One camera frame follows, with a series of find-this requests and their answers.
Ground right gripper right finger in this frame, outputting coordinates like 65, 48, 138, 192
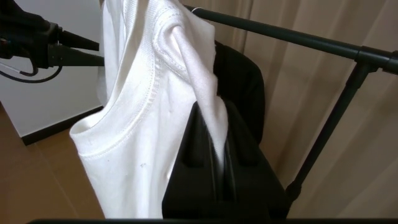
222, 99, 289, 218

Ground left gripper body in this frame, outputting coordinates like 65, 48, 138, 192
0, 0, 60, 70

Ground black cable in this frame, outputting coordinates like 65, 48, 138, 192
0, 58, 63, 84

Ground beige curtain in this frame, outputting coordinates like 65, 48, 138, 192
180, 0, 398, 218

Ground black shorts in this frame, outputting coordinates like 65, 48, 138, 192
214, 40, 266, 146

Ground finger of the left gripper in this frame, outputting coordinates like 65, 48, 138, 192
47, 44, 106, 68
58, 29, 101, 52

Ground white garment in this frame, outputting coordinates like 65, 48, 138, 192
68, 0, 229, 218

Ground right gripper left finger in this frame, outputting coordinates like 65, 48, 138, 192
161, 101, 219, 218

